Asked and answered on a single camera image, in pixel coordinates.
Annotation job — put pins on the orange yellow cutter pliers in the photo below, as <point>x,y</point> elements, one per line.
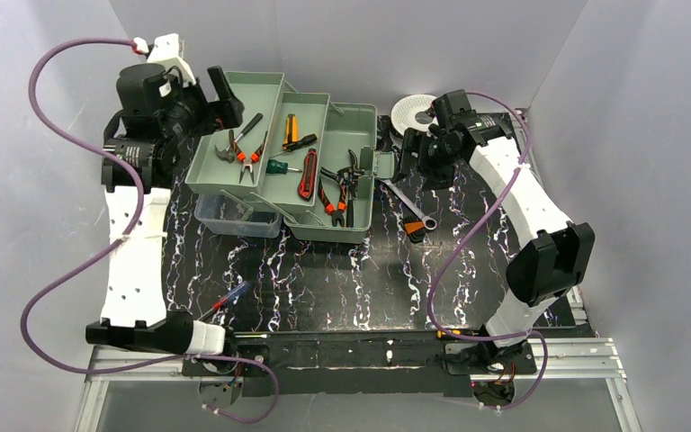
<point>291,130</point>

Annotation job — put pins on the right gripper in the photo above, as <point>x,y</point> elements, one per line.
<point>416,152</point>

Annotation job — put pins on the black handled tool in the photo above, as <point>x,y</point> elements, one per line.
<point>233,152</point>

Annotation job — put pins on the steel claw hammer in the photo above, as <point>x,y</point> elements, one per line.
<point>350,203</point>

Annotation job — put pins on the black precision screwdriver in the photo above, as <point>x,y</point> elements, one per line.
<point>305,141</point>

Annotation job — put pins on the orange black small tool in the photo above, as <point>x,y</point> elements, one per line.
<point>414,229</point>

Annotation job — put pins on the white filament spool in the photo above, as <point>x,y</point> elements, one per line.
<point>412,112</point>

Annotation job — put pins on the red utility knife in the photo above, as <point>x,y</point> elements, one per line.
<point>306,185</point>

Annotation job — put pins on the green plastic tool box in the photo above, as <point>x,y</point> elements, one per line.
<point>259,209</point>

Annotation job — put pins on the orange handled wire stripper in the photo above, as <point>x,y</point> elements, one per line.
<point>247,160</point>

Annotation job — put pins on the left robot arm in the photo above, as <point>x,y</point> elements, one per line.
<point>160,111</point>

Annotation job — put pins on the aluminium rail frame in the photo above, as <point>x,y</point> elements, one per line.
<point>351,318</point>

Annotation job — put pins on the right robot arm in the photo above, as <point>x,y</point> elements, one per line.
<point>554,251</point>

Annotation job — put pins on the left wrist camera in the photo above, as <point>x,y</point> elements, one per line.
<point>168,51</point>

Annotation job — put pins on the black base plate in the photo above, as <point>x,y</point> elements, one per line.
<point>373,362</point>

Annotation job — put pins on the green stubby screwdriver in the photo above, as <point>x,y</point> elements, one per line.
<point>276,167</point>

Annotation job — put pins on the blue red pen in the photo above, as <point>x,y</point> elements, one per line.
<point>229,297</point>

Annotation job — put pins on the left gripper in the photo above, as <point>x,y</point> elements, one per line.
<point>215,103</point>

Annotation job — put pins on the yellow black screwdriver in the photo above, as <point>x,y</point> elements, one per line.
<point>454,333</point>

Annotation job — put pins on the silver combination wrench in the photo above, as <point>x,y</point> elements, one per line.
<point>427,221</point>

